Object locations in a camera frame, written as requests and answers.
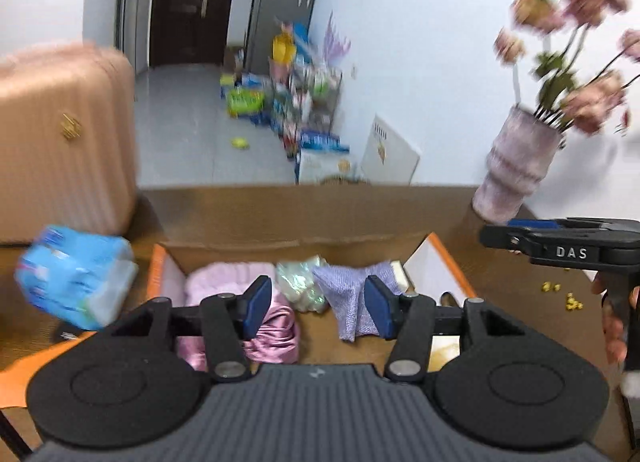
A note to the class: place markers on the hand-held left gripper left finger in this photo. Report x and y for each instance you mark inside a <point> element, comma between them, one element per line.
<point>257,307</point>

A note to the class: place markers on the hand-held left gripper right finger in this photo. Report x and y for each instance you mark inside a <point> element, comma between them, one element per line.
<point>377,309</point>

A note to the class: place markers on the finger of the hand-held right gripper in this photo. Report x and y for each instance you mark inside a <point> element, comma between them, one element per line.
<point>535,223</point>
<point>502,239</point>

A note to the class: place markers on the purple woven cloth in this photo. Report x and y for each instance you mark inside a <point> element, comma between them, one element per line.
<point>352,299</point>

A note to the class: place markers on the pink satin scrunchie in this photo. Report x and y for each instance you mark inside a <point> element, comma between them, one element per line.
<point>272,334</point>

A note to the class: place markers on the iridescent plastic bag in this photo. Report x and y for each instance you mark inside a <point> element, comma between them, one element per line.
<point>300,284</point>

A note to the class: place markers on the orange cardboard box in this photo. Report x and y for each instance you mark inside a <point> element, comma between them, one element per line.
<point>300,222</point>

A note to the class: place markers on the person's right hand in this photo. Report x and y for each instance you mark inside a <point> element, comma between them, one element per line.
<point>616,337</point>

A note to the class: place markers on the scattered yellow crumbs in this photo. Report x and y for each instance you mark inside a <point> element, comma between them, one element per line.
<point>562,297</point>

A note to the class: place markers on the pink textured vase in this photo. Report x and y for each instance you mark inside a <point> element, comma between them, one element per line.
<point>517,161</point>

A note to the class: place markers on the white flat board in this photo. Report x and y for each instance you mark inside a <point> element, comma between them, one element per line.
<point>390,151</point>

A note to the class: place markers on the small yellow-green toy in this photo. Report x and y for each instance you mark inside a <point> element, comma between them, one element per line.
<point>240,142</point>

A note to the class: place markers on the dried pink flowers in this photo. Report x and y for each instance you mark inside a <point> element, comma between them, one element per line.
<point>575,51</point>

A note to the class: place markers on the blue tissue multipack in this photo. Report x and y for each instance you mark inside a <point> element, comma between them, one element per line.
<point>75,277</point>

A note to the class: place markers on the pile of packaged goods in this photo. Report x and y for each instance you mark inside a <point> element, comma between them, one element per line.
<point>290,106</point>

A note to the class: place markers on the orange plastic strip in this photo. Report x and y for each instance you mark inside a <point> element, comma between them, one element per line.
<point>30,372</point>

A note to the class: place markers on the pink ribbed suitcase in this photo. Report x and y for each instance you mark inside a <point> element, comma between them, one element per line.
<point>60,141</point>

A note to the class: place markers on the yellow bag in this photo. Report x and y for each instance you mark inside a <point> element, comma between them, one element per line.
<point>282,46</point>

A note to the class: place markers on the dark wooden door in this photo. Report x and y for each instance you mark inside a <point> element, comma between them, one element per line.
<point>187,1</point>

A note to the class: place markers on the purple wall decoration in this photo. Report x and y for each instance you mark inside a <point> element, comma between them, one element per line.
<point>336,41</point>

